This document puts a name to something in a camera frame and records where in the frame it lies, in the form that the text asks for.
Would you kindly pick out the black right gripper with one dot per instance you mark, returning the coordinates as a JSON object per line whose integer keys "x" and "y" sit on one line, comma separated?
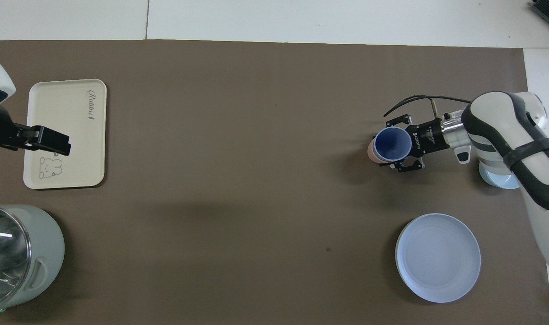
{"x": 430, "y": 137}

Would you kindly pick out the blue ribbed cup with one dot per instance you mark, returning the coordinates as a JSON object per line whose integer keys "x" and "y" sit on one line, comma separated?
{"x": 393, "y": 143}

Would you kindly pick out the pink cup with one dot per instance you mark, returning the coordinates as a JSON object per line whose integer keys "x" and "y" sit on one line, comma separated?
{"x": 370, "y": 151}

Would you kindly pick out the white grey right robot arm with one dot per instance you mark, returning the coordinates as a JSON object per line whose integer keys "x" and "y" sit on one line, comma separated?
{"x": 500, "y": 122}

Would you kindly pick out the cream rabbit print tray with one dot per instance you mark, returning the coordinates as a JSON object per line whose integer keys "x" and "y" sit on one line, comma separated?
{"x": 62, "y": 113}

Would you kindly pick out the light blue bowl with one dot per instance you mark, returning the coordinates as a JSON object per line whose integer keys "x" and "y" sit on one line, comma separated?
{"x": 498, "y": 178}

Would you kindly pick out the mint green electric pot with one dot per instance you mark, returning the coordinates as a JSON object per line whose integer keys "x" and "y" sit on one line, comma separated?
{"x": 44, "y": 243}

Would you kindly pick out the light blue plate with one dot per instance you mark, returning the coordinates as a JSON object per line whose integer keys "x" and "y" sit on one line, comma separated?
{"x": 437, "y": 257}

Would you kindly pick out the brown table mat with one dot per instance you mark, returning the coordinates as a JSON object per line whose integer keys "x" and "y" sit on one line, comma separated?
{"x": 256, "y": 180}

